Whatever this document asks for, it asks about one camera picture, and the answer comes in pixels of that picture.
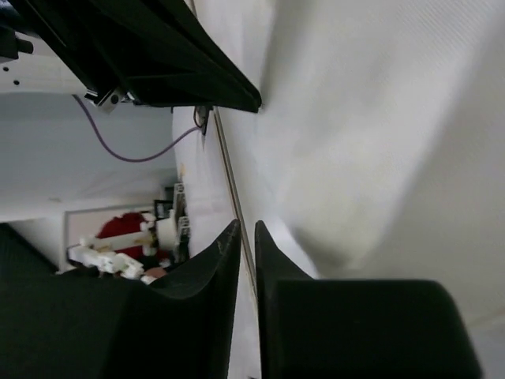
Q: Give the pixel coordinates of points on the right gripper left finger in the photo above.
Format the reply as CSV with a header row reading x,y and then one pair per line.
x,y
179,326

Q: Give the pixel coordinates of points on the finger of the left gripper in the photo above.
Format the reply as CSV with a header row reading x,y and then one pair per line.
x,y
155,50

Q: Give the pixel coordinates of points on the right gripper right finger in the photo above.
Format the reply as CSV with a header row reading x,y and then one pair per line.
x,y
355,328

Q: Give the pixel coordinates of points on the white pleated skirt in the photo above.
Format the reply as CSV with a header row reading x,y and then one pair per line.
x,y
380,148

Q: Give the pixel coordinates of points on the red and white background clutter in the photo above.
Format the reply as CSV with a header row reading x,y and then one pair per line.
x,y
142,246

